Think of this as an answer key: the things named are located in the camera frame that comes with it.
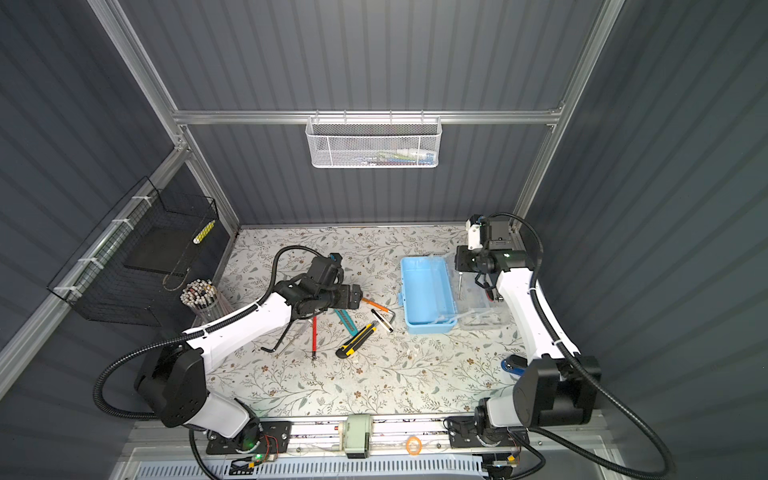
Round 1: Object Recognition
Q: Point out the teal utility knife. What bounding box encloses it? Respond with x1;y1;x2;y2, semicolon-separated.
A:
335;309;359;337

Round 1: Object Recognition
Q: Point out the yellow black utility knife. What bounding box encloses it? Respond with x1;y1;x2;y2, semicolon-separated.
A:
335;322;377;359

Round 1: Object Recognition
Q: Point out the blue plastic tool box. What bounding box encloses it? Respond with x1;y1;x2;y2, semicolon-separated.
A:
398;256;458;335

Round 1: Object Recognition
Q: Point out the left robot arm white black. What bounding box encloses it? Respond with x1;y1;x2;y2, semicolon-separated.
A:
134;253;362;451

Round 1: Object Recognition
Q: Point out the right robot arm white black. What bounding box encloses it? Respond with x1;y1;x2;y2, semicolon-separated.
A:
455;213;601;442

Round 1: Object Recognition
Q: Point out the orange pencil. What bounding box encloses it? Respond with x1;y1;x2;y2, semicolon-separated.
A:
362;298;396;320

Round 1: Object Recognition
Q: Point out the black metal rod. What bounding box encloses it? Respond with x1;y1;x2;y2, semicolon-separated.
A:
260;320;295;353

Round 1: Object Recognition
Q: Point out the cup of pencils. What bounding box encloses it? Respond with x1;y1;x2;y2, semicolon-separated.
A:
180;279;233;327

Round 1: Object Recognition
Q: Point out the yellow highlighter in basket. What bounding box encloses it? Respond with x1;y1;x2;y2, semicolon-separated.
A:
193;220;216;245

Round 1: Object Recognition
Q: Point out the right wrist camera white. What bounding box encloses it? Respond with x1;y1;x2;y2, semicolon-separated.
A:
465;215;483;251

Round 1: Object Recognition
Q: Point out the red handled screwdriver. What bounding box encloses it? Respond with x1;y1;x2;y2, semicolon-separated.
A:
311;316;318;361

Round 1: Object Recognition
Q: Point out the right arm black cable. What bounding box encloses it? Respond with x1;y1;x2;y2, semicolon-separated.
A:
485;212;677;480

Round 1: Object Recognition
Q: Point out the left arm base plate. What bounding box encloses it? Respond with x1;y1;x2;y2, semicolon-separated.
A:
205;421;293;456

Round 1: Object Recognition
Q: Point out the white mesh wall basket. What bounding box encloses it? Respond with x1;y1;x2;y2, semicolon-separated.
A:
305;118;443;169

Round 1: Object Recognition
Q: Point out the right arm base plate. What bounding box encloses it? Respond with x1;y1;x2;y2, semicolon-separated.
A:
442;416;529;449

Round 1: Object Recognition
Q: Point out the white slotted cable duct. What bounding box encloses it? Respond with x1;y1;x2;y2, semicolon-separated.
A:
134;454;487;480

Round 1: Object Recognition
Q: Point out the black wire wall basket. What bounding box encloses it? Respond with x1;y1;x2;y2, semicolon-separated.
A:
47;177;219;331

